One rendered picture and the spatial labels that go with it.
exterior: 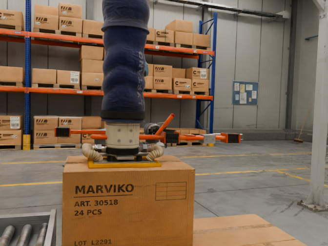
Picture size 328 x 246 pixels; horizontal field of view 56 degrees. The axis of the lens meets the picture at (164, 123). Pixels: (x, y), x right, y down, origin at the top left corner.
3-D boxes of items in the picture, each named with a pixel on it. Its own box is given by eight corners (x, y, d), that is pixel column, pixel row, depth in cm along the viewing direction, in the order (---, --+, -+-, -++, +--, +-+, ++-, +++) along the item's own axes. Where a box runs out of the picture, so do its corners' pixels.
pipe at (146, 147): (88, 160, 140) (88, 147, 140) (87, 152, 164) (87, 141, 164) (160, 159, 149) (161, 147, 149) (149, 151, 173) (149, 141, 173)
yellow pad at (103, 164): (88, 168, 138) (88, 157, 138) (87, 164, 148) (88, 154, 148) (161, 167, 147) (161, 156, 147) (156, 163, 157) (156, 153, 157)
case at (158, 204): (61, 263, 133) (62, 171, 131) (66, 227, 171) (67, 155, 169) (192, 251, 148) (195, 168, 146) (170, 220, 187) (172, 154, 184)
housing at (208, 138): (203, 143, 164) (204, 134, 164) (198, 142, 171) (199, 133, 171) (215, 143, 166) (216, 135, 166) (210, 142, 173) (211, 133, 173)
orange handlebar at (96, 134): (67, 140, 146) (67, 133, 146) (69, 134, 175) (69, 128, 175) (242, 141, 171) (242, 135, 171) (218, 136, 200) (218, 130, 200)
